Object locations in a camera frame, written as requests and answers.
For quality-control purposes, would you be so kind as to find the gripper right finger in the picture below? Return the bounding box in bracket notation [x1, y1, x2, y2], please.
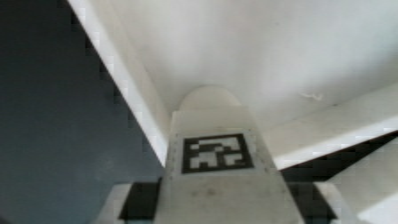
[287, 182, 355, 224]

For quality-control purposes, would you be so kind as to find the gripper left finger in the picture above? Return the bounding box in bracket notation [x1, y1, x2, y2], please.
[90, 181, 159, 224]

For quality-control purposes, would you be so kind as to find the white table leg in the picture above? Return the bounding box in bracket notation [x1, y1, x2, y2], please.
[154, 86, 303, 224]

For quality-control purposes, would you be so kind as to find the white square table top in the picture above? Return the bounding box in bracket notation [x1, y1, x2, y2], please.
[65, 0, 398, 167]

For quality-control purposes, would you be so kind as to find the white front fence bar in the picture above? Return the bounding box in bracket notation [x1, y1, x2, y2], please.
[326, 138, 398, 224]

